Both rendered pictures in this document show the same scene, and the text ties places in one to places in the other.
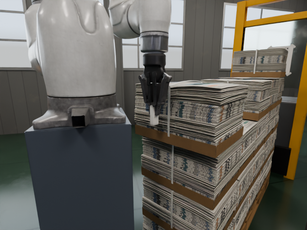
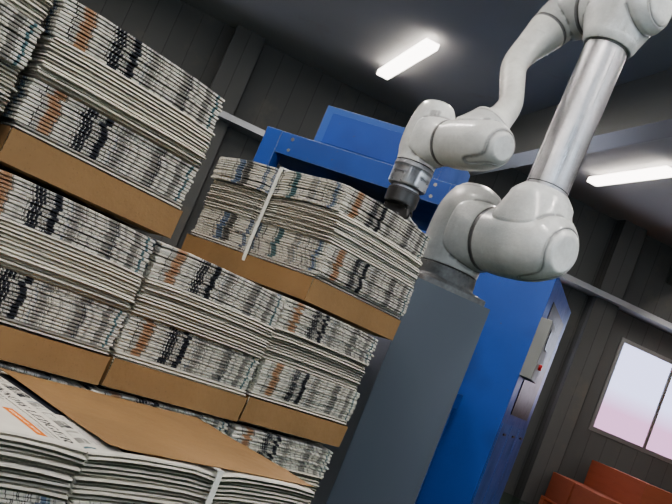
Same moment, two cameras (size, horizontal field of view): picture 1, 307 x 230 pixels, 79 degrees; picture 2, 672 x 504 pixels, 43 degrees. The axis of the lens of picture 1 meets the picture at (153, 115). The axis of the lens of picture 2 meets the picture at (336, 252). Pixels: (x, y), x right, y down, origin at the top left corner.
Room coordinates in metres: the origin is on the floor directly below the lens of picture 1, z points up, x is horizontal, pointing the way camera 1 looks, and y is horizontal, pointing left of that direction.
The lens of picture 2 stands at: (2.49, -0.06, 0.79)
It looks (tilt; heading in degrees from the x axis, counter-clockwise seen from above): 6 degrees up; 181
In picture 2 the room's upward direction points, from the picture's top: 23 degrees clockwise
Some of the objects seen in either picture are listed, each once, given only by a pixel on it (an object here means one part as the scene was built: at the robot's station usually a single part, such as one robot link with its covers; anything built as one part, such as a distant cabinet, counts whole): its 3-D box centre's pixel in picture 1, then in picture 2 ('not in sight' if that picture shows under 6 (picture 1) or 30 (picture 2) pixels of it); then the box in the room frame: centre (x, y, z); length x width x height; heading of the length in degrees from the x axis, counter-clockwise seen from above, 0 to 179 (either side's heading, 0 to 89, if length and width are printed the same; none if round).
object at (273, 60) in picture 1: (252, 122); not in sight; (1.70, -0.94, 0.65); 0.39 x 0.30 x 1.29; 49
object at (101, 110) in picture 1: (83, 106); (439, 280); (0.43, 0.16, 1.03); 0.22 x 0.18 x 0.06; 15
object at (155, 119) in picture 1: (155, 115); not in sight; (0.62, -0.01, 0.96); 0.03 x 0.01 x 0.07; 139
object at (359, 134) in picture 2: not in sight; (392, 160); (-1.27, -0.04, 1.65); 0.60 x 0.45 x 0.20; 69
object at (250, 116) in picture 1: (233, 109); (32, 165); (1.25, -0.55, 0.86); 0.38 x 0.29 x 0.04; 49
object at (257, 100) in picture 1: (234, 96); (56, 112); (1.25, -0.55, 0.95); 0.38 x 0.29 x 0.23; 49
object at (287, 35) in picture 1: (270, 55); not in sight; (2.04, -1.23, 1.28); 0.57 x 0.01 x 0.65; 49
